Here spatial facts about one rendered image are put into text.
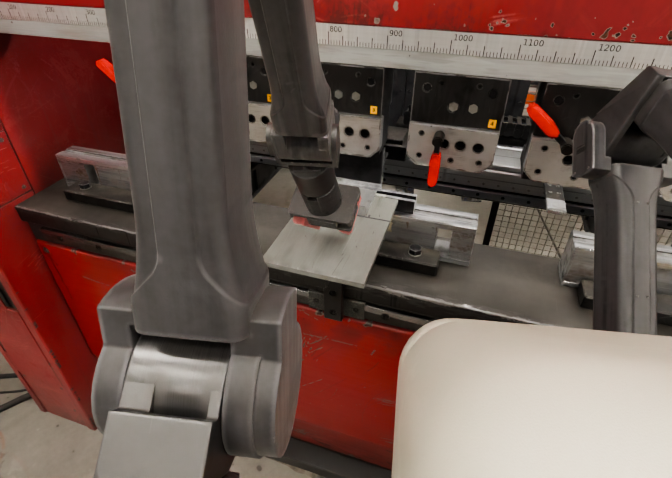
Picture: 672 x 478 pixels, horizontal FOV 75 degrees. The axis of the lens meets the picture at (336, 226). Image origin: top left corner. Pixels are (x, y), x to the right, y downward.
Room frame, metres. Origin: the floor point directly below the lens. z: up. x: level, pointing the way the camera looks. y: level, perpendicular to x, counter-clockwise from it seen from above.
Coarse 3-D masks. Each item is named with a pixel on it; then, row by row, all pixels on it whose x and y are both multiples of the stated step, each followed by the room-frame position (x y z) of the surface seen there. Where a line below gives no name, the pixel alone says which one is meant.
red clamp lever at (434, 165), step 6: (438, 132) 0.68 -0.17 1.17; (438, 138) 0.66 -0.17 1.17; (438, 144) 0.66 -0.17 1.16; (438, 150) 0.67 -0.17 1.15; (432, 156) 0.67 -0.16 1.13; (438, 156) 0.67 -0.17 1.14; (432, 162) 0.67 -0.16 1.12; (438, 162) 0.67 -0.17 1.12; (432, 168) 0.67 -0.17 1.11; (438, 168) 0.67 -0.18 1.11; (432, 174) 0.67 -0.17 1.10; (438, 174) 0.68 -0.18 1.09; (432, 180) 0.67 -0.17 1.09; (432, 186) 0.67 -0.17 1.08
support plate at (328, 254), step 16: (384, 208) 0.72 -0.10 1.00; (288, 224) 0.66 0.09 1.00; (368, 224) 0.66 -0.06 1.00; (384, 224) 0.66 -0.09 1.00; (288, 240) 0.61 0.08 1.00; (304, 240) 0.61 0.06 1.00; (320, 240) 0.61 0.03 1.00; (336, 240) 0.61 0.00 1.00; (352, 240) 0.61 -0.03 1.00; (368, 240) 0.61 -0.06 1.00; (272, 256) 0.57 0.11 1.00; (288, 256) 0.57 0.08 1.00; (304, 256) 0.57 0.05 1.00; (320, 256) 0.57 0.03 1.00; (336, 256) 0.57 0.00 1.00; (352, 256) 0.57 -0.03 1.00; (368, 256) 0.57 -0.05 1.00; (304, 272) 0.53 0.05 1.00; (320, 272) 0.53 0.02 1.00; (336, 272) 0.53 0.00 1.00; (352, 272) 0.53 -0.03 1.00; (368, 272) 0.53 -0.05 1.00
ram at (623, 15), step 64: (0, 0) 0.99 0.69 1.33; (64, 0) 0.94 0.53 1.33; (320, 0) 0.77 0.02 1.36; (384, 0) 0.74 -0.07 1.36; (448, 0) 0.71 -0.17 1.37; (512, 0) 0.68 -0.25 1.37; (576, 0) 0.66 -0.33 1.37; (640, 0) 0.63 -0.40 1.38; (384, 64) 0.74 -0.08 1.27; (448, 64) 0.71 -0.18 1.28; (512, 64) 0.68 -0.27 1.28; (576, 64) 0.65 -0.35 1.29
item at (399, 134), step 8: (392, 128) 1.03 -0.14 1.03; (400, 128) 1.03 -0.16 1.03; (392, 136) 0.98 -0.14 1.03; (400, 136) 0.98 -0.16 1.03; (392, 144) 0.96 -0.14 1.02; (400, 144) 0.96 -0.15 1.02; (392, 152) 0.95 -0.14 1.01; (400, 152) 0.95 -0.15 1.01; (384, 160) 0.92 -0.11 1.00; (400, 160) 0.95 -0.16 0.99
